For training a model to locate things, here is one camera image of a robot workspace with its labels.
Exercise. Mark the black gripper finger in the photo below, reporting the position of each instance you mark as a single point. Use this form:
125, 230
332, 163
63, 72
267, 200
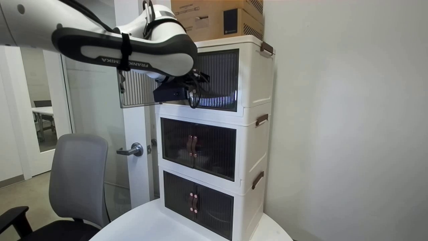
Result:
202, 80

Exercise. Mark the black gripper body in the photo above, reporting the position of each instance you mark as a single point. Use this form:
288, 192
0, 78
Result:
174, 92

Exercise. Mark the dark translucent ribbed cabinet door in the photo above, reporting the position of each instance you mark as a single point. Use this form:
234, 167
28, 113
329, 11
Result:
214, 216
216, 152
138, 92
178, 199
221, 76
176, 141

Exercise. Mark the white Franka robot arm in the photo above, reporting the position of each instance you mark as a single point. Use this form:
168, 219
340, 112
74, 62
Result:
98, 41

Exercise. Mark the white three-tier plastic cabinet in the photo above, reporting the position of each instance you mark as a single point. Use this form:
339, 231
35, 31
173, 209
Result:
256, 89

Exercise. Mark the white cabinet panel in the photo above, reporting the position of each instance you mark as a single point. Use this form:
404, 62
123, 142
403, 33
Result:
135, 179

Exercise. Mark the small white object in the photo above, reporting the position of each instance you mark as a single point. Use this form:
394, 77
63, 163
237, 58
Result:
193, 100

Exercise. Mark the cardboard box with black print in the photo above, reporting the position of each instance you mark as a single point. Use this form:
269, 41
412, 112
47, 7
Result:
209, 21

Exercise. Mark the grey office chair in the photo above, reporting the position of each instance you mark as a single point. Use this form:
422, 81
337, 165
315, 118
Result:
75, 179

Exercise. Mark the white background table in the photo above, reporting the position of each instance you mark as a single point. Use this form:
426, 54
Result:
43, 112

